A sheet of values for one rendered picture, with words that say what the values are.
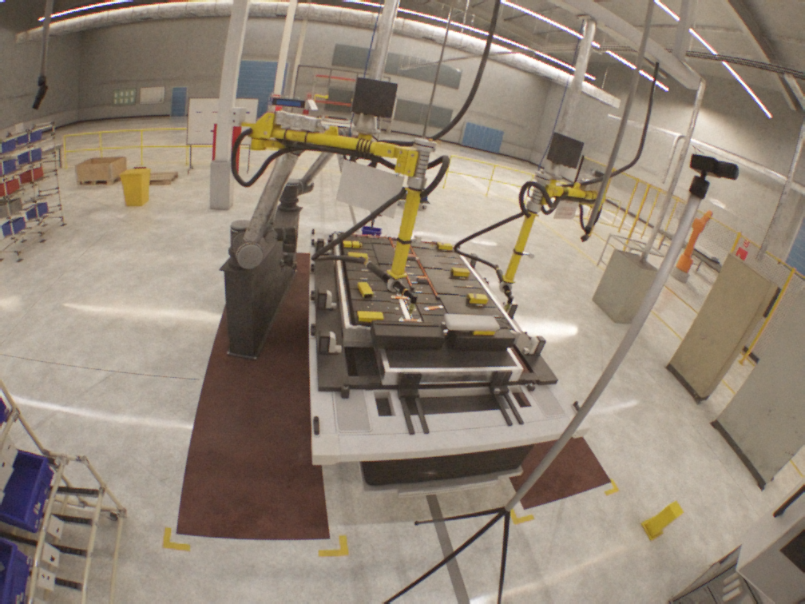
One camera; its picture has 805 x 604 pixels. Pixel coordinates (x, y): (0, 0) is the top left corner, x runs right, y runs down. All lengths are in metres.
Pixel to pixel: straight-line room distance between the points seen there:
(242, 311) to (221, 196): 4.18
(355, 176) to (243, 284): 1.54
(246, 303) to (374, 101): 1.94
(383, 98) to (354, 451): 1.80
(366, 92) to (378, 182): 0.51
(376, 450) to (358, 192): 1.30
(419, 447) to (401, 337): 0.64
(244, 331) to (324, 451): 1.81
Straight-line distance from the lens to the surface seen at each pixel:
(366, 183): 1.89
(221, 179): 7.05
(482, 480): 2.43
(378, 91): 2.04
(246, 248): 2.66
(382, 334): 2.08
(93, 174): 10.20
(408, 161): 1.76
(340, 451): 1.82
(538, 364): 2.71
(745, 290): 5.44
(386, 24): 2.16
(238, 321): 3.31
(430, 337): 2.17
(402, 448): 1.88
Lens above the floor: 2.33
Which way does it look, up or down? 31 degrees down
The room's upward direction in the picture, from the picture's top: 13 degrees clockwise
